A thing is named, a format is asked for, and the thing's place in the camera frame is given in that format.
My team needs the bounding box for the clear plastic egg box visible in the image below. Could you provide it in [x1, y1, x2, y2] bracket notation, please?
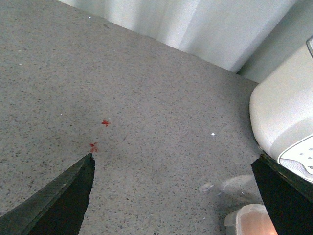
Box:
[224, 204, 278, 235]

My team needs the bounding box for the white rice cooker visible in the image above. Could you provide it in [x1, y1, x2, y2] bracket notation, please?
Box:
[249, 35, 313, 183]

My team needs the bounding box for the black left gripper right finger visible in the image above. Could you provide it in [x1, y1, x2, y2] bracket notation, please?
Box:
[251, 154, 313, 235]

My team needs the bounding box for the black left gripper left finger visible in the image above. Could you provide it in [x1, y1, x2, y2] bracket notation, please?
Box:
[0, 153, 95, 235]

